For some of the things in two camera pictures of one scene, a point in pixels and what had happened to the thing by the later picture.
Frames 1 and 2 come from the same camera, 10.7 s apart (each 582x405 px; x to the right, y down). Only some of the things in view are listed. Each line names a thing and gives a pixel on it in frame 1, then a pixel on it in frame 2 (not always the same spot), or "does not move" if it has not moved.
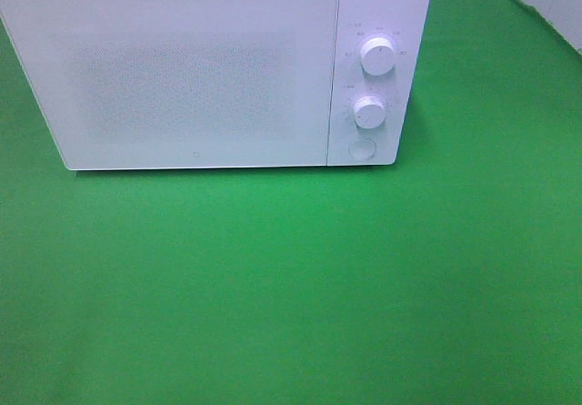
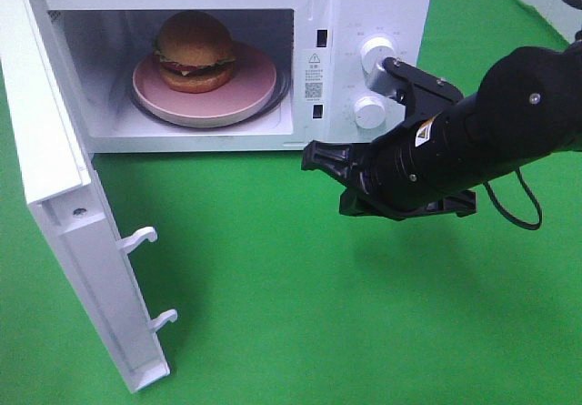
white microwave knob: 369,112 does not move
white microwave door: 180,80 -> 59,193
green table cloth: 453,277 does not move
